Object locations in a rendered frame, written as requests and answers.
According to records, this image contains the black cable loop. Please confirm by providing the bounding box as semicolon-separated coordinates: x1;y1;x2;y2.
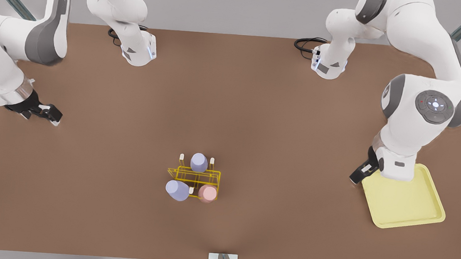
293;35;329;63
107;22;149;50

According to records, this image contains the pale yellow tray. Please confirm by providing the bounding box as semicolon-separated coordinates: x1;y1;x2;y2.
357;158;451;234

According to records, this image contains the yellow wire cup rack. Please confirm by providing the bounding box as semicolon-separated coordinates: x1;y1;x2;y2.
165;152;223;202

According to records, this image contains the lilac cup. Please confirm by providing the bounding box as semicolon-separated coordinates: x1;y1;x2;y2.
189;152;210;174
164;179;192;203

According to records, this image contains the pink cup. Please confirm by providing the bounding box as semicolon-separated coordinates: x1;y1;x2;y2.
197;184;218;205

